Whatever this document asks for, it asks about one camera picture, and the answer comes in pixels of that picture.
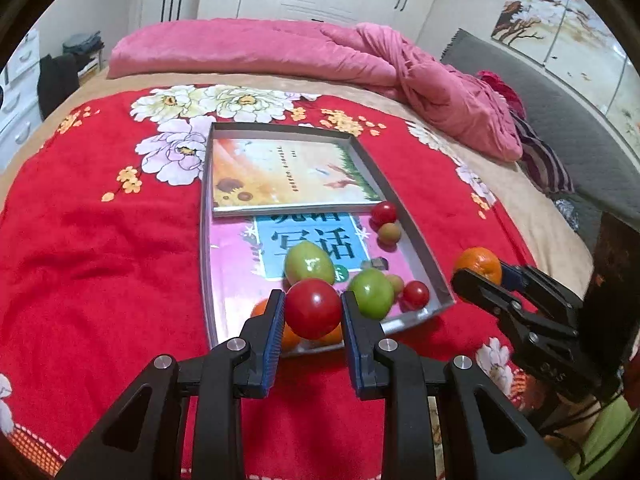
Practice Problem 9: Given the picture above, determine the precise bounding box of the white drawer chest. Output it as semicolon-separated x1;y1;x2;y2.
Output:
0;77;43;161

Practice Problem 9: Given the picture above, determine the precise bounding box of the red cherry tomato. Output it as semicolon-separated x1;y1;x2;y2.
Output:
284;279;342;340
401;281;431;311
370;201;398;226

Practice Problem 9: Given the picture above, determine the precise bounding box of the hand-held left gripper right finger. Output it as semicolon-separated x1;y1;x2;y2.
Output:
340;291;576;480

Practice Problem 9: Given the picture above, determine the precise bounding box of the grey patterned cloth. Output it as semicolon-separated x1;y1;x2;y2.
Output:
554;197;581;233

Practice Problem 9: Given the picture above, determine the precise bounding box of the striped cloth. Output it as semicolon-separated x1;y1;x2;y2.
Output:
510;110;576;196

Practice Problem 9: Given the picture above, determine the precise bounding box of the dark red cloth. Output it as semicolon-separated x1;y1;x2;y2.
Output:
475;71;526;116

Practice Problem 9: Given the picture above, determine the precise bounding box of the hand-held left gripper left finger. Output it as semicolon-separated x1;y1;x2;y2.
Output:
55;289;287;480

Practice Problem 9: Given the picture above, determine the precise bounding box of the red floral blanket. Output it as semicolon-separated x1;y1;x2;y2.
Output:
0;85;566;480

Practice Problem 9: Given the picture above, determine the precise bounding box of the pink cover book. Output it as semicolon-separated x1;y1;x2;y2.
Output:
209;210;441;341

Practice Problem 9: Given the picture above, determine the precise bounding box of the green jujube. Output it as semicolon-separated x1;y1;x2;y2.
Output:
284;241;336;286
347;268;396;321

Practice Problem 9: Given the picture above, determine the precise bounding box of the dark clothes pile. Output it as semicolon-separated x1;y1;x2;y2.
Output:
62;34;106;73

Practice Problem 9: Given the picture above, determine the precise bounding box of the small white drawer box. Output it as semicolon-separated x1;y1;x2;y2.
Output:
5;27;41;83

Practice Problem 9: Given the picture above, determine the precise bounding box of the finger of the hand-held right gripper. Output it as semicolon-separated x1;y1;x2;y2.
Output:
451;268;578;348
501;261;583;328

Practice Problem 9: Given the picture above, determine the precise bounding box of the orange mandarin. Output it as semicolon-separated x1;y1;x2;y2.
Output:
250;299;303;353
452;246;502;286
305;324;346;348

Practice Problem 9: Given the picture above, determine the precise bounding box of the shallow cardboard box tray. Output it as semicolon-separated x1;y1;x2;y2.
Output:
199;121;457;358

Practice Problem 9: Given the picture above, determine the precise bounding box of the sunflower cover book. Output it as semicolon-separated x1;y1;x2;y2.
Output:
211;136;383;218

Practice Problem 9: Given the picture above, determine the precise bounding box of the light green cloth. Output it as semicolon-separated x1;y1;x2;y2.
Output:
560;385;640;480

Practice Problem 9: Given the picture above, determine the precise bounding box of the black garment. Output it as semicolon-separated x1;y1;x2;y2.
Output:
37;52;81;121

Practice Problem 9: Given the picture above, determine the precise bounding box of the floral wall painting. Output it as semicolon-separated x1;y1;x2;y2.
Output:
491;0;640;153

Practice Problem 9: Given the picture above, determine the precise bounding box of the pink duvet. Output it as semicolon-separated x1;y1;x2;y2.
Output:
107;17;525;162

